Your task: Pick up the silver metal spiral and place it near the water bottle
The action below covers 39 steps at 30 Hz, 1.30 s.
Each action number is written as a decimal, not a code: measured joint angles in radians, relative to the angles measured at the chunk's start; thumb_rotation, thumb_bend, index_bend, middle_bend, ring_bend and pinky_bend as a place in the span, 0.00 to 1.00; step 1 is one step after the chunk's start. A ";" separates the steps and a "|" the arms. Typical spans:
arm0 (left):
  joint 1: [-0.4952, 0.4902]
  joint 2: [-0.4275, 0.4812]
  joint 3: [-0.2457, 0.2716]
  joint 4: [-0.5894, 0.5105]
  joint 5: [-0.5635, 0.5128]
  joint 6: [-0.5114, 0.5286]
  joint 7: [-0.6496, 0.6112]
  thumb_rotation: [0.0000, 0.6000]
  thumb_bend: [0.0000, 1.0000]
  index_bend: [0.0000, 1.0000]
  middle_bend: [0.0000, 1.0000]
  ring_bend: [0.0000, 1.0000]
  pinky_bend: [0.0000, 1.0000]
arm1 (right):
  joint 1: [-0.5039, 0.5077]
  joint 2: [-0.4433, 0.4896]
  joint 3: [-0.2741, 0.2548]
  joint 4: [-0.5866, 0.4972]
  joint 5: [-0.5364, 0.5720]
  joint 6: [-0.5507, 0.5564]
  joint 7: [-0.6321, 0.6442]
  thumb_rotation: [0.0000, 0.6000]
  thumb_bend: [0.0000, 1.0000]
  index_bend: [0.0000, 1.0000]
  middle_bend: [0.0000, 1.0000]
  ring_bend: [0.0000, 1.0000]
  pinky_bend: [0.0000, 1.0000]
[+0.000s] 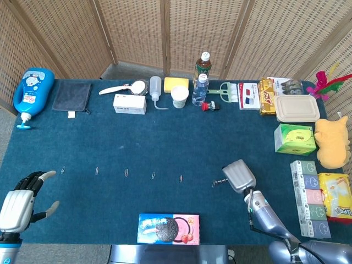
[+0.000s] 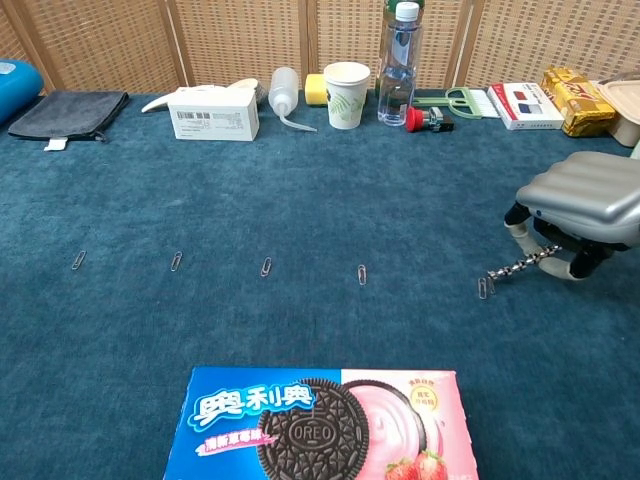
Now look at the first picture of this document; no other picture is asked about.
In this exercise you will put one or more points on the blue carpet table cover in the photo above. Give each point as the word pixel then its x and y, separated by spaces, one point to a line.
pixel 137 137

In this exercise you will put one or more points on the rattan folding screen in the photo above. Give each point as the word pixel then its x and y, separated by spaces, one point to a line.
pixel 192 27

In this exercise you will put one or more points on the white printed packet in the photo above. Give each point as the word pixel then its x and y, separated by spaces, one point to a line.
pixel 288 85

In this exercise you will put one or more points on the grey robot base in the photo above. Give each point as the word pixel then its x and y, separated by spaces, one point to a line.
pixel 165 255

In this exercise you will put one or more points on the beige lidded lunch box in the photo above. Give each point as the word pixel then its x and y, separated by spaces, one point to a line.
pixel 297 108

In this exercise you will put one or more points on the yellow plush toy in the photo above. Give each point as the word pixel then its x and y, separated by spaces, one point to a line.
pixel 331 143

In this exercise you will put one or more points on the white paper cup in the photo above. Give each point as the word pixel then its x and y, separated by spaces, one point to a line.
pixel 179 96

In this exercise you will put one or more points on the clear water bottle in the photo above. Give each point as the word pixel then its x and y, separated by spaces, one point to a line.
pixel 200 92

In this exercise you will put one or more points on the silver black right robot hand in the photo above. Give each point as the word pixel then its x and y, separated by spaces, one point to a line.
pixel 239 176

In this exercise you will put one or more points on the white cardboard box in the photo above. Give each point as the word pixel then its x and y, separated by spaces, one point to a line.
pixel 129 104

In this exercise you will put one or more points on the green tissue box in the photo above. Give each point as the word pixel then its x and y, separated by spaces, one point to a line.
pixel 297 138

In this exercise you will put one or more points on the yellow snack bag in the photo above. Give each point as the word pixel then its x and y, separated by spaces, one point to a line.
pixel 336 195

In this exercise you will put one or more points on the dark grey cloth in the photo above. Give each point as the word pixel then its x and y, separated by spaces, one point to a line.
pixel 71 96

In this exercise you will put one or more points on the blue detergent bottle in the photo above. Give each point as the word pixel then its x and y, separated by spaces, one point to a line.
pixel 33 90

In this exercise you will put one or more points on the clear squeeze wash bottle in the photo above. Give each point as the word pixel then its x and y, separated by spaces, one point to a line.
pixel 154 88

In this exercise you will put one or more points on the pink green feather shuttlecock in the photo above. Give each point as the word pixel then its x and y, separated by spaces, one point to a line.
pixel 321 88

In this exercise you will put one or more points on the green tea bottle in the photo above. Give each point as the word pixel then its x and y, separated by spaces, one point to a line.
pixel 203 66

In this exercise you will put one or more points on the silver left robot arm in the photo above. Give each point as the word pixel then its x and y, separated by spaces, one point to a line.
pixel 8 250

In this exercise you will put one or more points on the green handheld brush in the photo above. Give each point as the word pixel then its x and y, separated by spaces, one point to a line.
pixel 228 92

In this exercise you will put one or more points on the blue pink Oreo box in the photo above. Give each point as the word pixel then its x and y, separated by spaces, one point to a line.
pixel 165 229

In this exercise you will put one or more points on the yellow sponge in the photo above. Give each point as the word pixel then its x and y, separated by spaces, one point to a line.
pixel 176 82

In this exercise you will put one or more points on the red white flat box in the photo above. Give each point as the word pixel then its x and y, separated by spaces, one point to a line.
pixel 248 96

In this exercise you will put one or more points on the yellow snack package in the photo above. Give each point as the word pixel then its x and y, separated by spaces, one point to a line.
pixel 267 97

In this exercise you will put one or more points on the pastel tissue multipack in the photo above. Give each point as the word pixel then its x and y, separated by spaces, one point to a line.
pixel 310 198

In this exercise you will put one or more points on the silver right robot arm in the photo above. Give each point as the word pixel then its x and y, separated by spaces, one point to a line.
pixel 269 217

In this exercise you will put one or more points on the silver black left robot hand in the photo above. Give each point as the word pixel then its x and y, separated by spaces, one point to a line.
pixel 16 209

